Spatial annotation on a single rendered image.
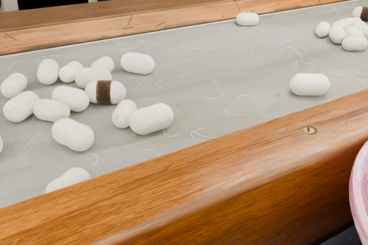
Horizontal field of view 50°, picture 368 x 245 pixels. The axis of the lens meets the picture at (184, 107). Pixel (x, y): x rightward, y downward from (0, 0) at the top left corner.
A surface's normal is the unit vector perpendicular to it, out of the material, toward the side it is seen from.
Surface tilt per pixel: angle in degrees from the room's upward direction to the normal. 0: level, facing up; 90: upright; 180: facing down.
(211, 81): 0
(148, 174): 0
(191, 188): 0
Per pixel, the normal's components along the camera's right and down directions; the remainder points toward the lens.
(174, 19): 0.38, -0.33
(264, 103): 0.02, -0.88
